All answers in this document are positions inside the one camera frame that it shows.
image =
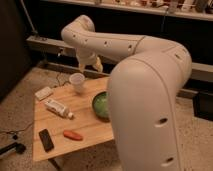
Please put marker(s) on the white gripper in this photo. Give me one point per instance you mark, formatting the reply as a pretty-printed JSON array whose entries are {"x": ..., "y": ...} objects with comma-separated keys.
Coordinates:
[{"x": 87, "y": 57}]

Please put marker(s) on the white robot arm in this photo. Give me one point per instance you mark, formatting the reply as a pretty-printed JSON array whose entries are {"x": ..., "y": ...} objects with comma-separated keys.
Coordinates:
[{"x": 141, "y": 92}]

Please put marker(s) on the translucent plastic cup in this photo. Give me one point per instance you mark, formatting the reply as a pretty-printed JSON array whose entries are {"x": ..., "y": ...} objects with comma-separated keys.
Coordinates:
[{"x": 77, "y": 81}]

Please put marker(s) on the green bowl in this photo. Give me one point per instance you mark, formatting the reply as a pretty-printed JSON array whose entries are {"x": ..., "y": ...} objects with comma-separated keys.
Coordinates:
[{"x": 99, "y": 105}]

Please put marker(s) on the small wooden table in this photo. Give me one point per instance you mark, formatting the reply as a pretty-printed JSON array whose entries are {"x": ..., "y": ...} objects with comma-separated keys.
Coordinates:
[{"x": 85, "y": 122}]

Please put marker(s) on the white tube bottle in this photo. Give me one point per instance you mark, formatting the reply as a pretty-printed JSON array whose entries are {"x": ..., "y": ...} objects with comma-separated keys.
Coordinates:
[{"x": 58, "y": 108}]

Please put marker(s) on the orange carrot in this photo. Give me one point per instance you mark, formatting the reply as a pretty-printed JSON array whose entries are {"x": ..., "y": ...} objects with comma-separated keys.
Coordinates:
[{"x": 72, "y": 135}]

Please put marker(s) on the grey baseboard heater rail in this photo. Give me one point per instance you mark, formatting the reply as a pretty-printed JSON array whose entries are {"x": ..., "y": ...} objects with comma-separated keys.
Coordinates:
[{"x": 201, "y": 72}]

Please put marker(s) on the black handle tool on floor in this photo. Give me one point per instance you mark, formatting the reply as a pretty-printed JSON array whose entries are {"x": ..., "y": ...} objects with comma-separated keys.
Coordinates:
[{"x": 18, "y": 147}]

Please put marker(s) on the long wall shelf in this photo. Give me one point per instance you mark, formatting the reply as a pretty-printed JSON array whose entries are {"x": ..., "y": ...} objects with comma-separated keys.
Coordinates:
[{"x": 135, "y": 6}]

